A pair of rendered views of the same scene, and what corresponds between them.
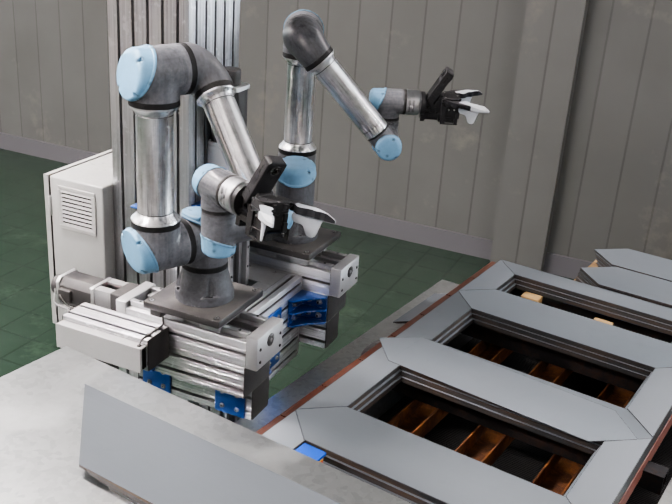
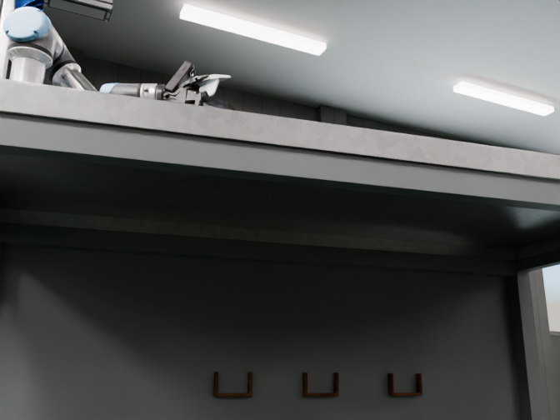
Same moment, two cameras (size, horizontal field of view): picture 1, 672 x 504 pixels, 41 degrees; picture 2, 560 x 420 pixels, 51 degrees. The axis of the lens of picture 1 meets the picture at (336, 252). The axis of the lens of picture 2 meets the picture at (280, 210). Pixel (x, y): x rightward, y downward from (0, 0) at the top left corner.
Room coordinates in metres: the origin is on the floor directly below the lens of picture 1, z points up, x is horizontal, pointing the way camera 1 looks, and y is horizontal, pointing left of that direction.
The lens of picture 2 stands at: (0.55, 1.05, 0.72)
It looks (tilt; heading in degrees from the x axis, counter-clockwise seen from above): 16 degrees up; 311
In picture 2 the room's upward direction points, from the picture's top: straight up
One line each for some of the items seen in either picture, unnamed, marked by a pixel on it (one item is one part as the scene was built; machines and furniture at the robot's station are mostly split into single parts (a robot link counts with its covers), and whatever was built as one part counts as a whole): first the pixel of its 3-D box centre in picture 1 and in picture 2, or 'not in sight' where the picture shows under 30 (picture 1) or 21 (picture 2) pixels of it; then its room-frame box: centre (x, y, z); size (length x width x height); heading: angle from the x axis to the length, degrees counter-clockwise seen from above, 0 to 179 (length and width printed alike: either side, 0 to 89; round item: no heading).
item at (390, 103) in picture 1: (387, 102); not in sight; (2.69, -0.12, 1.43); 0.11 x 0.08 x 0.09; 93
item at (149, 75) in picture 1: (156, 162); (24, 104); (2.01, 0.43, 1.41); 0.15 x 0.12 x 0.55; 131
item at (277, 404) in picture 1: (375, 357); not in sight; (2.50, -0.15, 0.66); 1.30 x 0.20 x 0.03; 148
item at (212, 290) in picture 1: (204, 277); not in sight; (2.09, 0.33, 1.09); 0.15 x 0.15 x 0.10
